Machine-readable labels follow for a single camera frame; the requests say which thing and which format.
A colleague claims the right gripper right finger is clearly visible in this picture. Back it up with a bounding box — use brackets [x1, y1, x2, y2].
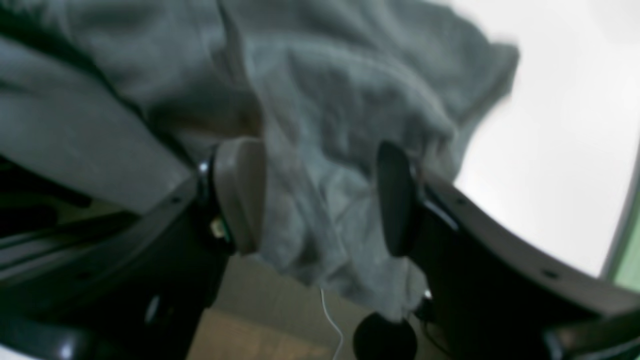
[375, 141, 640, 360]

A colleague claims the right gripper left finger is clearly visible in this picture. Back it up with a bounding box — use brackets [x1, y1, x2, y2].
[1, 137, 266, 360]

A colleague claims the dark grey t-shirt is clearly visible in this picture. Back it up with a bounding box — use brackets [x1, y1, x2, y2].
[1, 0, 519, 321]

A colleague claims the white cable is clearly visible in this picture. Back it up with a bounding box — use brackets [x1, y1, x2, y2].
[320, 287, 346, 360]

